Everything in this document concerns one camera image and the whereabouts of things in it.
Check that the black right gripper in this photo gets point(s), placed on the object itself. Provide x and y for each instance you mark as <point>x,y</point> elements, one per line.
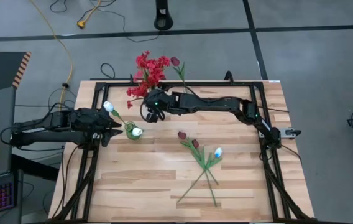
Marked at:
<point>161,99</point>

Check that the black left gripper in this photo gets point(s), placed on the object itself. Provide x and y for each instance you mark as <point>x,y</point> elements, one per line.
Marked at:
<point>99,124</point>

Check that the green glass vase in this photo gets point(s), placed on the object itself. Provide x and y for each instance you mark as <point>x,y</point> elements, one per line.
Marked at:
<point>129,134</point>

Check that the white blue tulip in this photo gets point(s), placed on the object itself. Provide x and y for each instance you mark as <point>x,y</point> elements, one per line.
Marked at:
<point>108,106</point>
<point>137,132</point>
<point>218,152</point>

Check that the dark red tulip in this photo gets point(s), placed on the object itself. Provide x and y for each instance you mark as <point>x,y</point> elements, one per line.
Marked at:
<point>181,135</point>
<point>195,143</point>
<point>175,61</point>

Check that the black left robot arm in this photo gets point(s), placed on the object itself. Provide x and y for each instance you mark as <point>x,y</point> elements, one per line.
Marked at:
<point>39,133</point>

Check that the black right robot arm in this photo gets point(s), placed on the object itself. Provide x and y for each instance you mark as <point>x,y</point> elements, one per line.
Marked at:
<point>220,104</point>

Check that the black clamp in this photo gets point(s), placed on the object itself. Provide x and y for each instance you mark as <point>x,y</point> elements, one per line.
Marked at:
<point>228,77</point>

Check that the black metal table frame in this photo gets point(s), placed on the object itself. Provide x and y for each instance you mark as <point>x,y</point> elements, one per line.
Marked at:
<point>210,84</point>

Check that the black camera stand base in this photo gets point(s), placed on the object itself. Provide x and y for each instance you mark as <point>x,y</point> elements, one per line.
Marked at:
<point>163,21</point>

